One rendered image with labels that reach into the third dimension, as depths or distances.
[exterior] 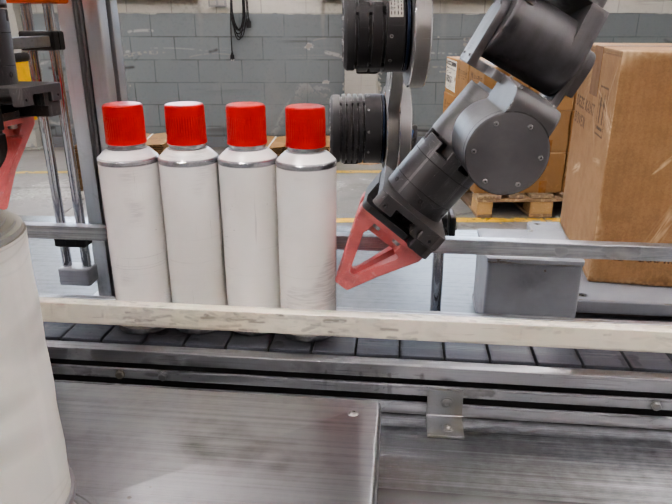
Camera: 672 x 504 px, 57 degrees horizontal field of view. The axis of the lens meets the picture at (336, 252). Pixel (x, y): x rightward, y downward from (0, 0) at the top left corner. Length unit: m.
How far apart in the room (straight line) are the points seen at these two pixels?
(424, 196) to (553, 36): 0.15
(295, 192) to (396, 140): 1.07
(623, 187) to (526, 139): 0.37
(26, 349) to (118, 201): 0.26
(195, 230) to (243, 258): 0.05
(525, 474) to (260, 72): 5.67
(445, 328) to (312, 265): 0.12
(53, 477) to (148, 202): 0.27
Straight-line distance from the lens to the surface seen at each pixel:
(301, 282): 0.54
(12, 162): 0.57
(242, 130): 0.53
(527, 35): 0.50
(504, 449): 0.54
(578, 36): 0.51
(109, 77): 0.72
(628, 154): 0.78
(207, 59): 6.10
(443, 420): 0.56
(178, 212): 0.55
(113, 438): 0.48
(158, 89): 6.23
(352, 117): 1.60
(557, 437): 0.56
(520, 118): 0.43
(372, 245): 0.58
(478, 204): 3.93
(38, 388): 0.33
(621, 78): 0.77
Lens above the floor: 1.15
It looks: 20 degrees down
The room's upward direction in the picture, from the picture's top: straight up
